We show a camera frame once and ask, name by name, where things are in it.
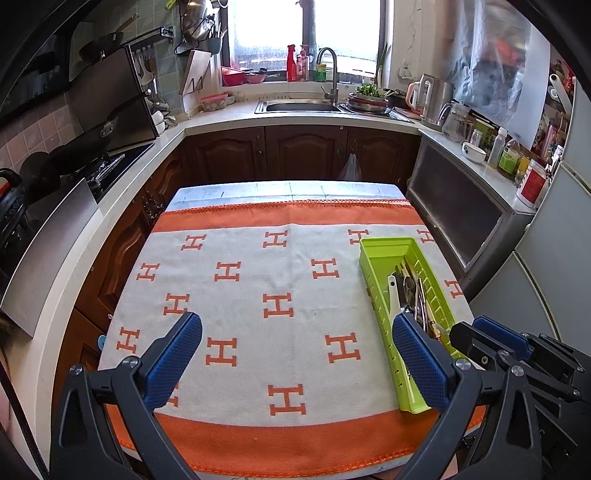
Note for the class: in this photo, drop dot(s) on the white bowl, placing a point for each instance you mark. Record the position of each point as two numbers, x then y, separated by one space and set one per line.
474 153

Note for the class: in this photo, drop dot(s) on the hanging kitchen utensils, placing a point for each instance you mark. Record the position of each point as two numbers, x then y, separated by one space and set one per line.
144 67

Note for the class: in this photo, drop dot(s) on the hanging black frying pan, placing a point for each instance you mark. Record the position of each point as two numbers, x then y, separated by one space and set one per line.
104 44

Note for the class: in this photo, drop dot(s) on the steel cabinet appliance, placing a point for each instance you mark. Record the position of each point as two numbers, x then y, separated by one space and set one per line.
457 203

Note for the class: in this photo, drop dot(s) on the white ceramic spoon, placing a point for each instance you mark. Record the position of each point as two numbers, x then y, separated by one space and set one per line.
392 300

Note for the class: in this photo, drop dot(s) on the pale blue table cover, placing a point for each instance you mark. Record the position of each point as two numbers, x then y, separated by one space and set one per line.
277 191

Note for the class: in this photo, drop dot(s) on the black wok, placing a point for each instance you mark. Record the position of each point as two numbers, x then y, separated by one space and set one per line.
64 161

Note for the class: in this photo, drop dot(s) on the hanging metal bowls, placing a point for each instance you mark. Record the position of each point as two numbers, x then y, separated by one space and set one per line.
196 23

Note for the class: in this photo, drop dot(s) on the white cups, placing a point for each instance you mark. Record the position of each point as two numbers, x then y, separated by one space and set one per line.
159 121

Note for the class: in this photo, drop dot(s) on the light wooden patterned chopstick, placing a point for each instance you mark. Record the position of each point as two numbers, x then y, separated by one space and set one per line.
441 333

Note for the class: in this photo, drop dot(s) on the red-labelled white jar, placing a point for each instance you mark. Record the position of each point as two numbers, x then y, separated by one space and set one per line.
531 184

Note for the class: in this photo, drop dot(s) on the clear hanging plastic bag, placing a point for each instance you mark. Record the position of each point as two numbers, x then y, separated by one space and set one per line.
498 64

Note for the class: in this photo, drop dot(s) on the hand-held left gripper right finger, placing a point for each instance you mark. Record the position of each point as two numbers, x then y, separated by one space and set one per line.
420 364

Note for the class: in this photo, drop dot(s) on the pink and white kettle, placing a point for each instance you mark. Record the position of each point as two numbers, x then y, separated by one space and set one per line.
418 94

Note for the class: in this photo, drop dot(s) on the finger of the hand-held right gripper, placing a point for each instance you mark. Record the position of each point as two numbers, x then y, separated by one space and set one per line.
503 334
468 337

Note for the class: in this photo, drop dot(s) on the green plastic utensil tray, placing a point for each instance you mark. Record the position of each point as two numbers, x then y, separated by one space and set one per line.
383 258

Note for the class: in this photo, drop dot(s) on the white plastic bag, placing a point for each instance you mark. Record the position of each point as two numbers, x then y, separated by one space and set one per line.
350 168

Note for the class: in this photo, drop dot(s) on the black electric kettle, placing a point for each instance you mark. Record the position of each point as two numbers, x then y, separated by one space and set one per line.
11 217

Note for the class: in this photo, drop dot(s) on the metal colander with greens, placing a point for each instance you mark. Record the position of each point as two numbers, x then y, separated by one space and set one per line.
368 99

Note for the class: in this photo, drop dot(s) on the glass pitcher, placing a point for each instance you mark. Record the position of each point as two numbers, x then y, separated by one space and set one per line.
456 123

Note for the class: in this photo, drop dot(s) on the pink bowl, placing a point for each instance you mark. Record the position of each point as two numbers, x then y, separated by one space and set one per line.
255 78

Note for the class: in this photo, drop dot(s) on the pink lidded food container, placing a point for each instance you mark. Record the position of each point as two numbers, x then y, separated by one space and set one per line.
214 102

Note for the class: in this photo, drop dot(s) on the green dish soap bottle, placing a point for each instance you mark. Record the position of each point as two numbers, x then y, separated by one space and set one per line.
321 74

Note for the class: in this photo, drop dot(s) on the grey refrigerator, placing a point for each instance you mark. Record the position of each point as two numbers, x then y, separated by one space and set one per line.
545 258

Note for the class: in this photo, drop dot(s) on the orange and grey printed blanket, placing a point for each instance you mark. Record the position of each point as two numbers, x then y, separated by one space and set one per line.
277 360

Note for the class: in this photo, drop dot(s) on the black gas stove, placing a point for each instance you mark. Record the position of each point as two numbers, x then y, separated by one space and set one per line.
127 166

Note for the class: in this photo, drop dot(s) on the steel sink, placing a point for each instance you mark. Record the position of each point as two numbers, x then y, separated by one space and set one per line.
300 106

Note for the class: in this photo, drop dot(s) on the steel stove splash guard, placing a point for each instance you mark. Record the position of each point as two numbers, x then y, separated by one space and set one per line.
115 97
51 258

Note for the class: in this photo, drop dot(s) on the red spray bottle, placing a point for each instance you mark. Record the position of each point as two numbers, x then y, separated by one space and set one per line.
291 67

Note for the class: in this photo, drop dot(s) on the pink plastic basin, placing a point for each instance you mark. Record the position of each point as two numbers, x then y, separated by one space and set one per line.
232 77

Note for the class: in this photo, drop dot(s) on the kitchen window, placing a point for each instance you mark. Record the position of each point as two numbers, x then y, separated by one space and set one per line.
268 32

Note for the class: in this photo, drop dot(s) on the white plastic bottle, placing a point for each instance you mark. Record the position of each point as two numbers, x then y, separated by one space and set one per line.
497 150

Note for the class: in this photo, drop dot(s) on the dark wooden kitchen cabinets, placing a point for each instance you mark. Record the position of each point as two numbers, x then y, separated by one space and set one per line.
300 147

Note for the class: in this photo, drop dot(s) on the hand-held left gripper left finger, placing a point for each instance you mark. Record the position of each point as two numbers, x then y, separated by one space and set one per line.
173 360

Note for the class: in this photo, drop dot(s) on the steel kettle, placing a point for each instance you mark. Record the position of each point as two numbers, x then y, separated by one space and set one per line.
441 104

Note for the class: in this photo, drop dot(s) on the yellow oil bottle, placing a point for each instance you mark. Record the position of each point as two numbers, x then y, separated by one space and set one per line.
509 161

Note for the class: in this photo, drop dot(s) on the pink soap bottle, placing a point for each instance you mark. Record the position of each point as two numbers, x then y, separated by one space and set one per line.
303 67

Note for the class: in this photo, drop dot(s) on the black range hood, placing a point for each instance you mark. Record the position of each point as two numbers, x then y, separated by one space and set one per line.
32 55

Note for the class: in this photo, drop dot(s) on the grey dish cloth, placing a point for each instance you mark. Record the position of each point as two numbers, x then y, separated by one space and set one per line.
171 121

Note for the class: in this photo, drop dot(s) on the steel faucet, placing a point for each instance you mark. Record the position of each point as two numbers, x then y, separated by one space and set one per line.
333 78

